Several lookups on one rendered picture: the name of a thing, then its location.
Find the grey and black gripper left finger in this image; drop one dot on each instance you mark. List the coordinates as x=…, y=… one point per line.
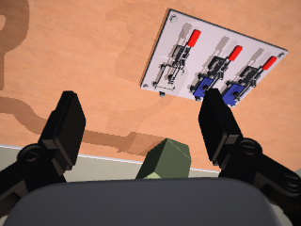
x=44, y=163

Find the white rectangular block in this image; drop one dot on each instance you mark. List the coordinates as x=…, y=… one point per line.
x=162, y=84

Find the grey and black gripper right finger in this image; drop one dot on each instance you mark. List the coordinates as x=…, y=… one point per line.
x=241, y=158

